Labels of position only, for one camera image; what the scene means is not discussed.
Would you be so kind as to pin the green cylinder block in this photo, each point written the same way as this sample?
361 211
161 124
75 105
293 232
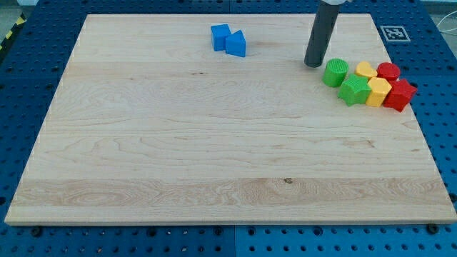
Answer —
335 72

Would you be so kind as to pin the blue cube block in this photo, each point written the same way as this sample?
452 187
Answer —
219 33

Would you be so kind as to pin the yellow black hazard tape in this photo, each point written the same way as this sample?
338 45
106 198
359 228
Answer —
13 32

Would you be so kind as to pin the blue triangle block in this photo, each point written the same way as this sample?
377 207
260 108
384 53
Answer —
236 44

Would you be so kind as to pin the red cylinder block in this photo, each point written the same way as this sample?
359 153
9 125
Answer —
388 71

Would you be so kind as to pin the green star block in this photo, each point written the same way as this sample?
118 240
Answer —
354 90

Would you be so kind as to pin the wooden board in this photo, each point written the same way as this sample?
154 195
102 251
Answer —
150 126

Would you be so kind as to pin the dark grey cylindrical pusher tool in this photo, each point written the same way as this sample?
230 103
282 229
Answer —
321 32

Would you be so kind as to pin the yellow hexagon block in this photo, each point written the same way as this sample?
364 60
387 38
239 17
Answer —
380 88

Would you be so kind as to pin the black white fiducial marker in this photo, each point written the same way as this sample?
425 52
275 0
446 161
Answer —
395 34

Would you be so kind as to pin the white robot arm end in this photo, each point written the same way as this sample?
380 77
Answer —
336 2

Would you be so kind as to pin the red star block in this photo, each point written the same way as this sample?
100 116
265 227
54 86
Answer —
400 95

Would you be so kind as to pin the yellow heart block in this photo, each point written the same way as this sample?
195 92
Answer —
364 69

